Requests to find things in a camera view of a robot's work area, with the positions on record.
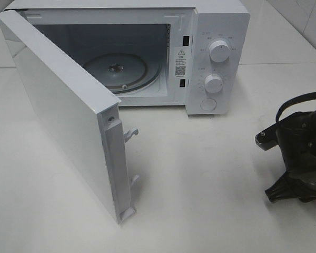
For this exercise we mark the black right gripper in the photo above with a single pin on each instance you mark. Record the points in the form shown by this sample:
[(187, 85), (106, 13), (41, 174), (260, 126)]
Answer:
[(296, 137)]

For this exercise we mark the round white door button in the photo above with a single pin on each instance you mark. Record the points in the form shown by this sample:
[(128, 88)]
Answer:
[(208, 104)]

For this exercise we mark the white microwave knob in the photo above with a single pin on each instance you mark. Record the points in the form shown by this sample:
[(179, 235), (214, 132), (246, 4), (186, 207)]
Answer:
[(219, 50), (213, 83)]

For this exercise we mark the white microwave door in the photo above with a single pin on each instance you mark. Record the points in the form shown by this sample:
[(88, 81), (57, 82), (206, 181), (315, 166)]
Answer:
[(80, 114)]

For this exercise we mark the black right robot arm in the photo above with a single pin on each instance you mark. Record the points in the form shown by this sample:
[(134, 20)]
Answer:
[(296, 137)]

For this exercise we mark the white microwave oven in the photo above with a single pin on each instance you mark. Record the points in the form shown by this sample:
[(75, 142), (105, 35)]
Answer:
[(85, 30)]

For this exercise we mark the white warning label sticker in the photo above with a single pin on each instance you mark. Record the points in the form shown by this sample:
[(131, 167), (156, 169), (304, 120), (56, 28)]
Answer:
[(181, 61)]

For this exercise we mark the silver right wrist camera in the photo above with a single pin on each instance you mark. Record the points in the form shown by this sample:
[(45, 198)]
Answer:
[(266, 140)]

